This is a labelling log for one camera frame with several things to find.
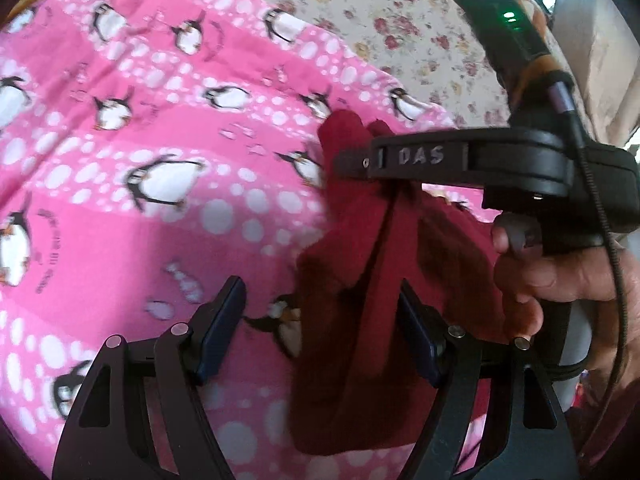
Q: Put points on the pink penguin print blanket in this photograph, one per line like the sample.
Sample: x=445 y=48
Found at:
x=150 y=260

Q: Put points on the person's right hand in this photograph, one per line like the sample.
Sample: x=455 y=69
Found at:
x=555 y=280

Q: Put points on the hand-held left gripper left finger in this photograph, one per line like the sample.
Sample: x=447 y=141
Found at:
x=222 y=330

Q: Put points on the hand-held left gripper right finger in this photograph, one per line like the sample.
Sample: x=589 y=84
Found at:
x=417 y=337

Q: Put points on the floral quilt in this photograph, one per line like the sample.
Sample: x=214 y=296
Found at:
x=400 y=10

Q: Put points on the beige cloth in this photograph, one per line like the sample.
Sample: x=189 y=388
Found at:
x=600 y=60

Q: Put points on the dark red shirt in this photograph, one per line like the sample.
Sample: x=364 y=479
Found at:
x=350 y=360

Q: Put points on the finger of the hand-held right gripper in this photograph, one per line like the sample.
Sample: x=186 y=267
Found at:
x=420 y=157

